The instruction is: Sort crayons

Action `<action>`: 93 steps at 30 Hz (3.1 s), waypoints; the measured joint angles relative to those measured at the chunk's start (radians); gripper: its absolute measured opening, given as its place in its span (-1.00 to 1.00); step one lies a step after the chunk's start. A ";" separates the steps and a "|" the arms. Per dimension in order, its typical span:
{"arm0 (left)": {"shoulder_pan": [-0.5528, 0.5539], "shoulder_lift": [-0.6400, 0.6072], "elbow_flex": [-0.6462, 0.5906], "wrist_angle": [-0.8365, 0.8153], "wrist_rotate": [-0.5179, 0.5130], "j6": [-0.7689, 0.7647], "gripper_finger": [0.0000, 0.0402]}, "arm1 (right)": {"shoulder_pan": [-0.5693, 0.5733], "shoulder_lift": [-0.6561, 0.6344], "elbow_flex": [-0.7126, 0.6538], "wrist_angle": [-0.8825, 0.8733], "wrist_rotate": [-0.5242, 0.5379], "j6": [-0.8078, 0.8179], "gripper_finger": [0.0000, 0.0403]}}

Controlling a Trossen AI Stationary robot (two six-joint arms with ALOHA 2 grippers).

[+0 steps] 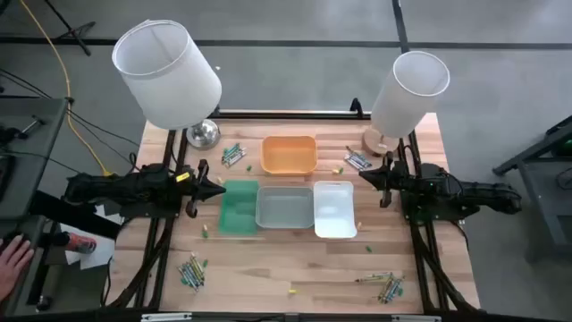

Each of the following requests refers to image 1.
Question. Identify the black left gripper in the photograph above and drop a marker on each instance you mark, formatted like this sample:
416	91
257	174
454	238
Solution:
199	188

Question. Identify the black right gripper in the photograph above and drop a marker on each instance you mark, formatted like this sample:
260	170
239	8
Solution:
393	179

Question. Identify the white plastic bin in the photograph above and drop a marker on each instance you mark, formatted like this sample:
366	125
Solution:
334	210

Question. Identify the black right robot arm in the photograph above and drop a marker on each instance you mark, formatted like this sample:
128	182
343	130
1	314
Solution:
469	192

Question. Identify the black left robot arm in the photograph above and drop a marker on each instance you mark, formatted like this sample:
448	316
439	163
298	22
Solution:
134	183

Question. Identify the translucent green plastic bin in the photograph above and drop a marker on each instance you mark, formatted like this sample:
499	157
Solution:
239	208

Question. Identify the black clamp hook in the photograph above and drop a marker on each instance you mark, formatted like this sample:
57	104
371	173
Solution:
356	107

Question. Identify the grey plastic bin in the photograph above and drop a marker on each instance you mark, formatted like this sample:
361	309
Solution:
285	208

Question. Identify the orange plastic bin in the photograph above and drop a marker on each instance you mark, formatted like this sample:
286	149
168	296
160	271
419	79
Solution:
288	156

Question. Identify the white shade lamp silver base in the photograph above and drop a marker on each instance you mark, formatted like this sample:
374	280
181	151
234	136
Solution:
165	76

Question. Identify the white paper sheets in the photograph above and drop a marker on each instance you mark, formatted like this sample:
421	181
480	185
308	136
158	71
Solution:
100	252

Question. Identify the black beam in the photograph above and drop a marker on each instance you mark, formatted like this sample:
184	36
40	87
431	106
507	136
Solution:
76	214

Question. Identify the orange spray can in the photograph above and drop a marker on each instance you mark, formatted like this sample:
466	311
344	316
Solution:
78	243

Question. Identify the grey side desk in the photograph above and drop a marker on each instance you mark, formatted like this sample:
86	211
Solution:
40	156

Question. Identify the black caster wheel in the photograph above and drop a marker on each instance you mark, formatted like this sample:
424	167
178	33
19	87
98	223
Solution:
43	304

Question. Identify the black tripod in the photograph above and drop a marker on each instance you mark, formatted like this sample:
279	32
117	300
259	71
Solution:
73	33

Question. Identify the person's hand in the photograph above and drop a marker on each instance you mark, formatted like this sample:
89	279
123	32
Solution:
11	264

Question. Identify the grey low desk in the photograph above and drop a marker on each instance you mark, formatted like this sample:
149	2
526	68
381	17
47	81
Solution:
24	296

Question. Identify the black metal table frame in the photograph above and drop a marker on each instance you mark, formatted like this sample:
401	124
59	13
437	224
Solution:
290	116

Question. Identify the silver metal bracket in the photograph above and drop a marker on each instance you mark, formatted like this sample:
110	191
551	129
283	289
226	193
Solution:
415	318
166	317

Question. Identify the black frame side table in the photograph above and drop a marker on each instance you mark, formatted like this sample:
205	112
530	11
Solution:
536	152

